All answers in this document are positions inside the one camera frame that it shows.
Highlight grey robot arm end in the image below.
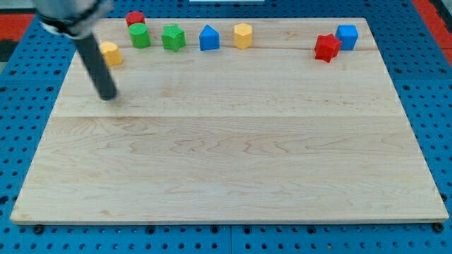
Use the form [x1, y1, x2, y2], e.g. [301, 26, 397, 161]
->
[32, 0, 114, 40]

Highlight yellow hexagon block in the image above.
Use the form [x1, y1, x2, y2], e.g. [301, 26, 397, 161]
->
[234, 23, 253, 49]

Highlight wooden board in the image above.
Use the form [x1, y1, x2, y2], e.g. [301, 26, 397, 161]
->
[11, 18, 448, 225]

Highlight blue house-shaped block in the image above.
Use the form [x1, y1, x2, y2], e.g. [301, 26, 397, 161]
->
[199, 25, 220, 51]

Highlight green star block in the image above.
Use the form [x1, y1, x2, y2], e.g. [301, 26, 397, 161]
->
[161, 24, 186, 52]

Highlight green cylinder block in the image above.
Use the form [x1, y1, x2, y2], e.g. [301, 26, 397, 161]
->
[129, 23, 151, 49]

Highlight red star block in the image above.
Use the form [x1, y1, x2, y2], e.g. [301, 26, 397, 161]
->
[314, 34, 342, 63]

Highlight yellow block at left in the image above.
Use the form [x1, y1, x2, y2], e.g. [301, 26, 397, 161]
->
[100, 42, 123, 66]

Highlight red cylinder block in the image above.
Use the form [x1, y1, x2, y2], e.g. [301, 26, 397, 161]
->
[125, 11, 145, 28]

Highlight dark cylindrical pusher stick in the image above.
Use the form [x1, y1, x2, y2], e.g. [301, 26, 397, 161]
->
[73, 34, 117, 101]

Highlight blue cube block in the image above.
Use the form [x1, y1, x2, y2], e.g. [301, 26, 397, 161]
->
[335, 25, 359, 50]

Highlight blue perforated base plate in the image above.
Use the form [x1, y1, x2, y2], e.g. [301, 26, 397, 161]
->
[1, 0, 451, 253]

